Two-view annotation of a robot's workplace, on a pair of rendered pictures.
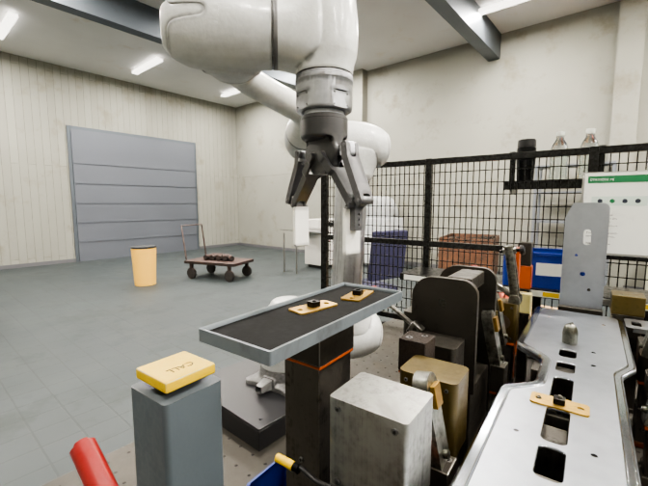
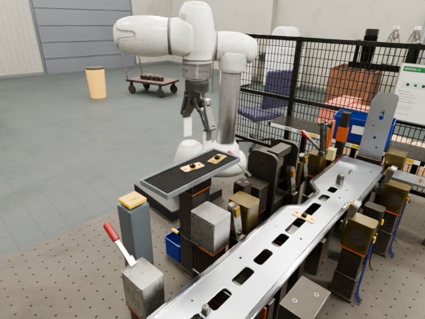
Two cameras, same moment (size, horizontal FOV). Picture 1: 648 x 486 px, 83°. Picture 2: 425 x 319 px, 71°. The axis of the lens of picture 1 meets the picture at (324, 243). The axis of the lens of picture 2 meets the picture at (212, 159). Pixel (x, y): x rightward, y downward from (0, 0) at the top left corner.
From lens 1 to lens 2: 0.48 m
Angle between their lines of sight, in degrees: 20
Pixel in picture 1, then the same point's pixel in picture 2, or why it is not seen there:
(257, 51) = (162, 52)
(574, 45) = not seen: outside the picture
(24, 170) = not seen: outside the picture
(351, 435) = (197, 225)
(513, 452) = (268, 235)
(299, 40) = (181, 48)
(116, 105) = not seen: outside the picture
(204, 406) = (143, 212)
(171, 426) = (132, 219)
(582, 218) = (381, 102)
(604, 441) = (310, 233)
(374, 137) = (245, 46)
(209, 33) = (138, 46)
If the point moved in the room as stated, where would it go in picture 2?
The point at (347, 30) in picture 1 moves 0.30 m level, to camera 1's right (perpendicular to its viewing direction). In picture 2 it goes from (207, 42) to (315, 45)
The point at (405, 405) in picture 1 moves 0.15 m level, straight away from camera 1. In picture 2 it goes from (217, 217) to (231, 192)
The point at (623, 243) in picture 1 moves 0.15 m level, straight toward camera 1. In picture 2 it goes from (415, 115) to (407, 121)
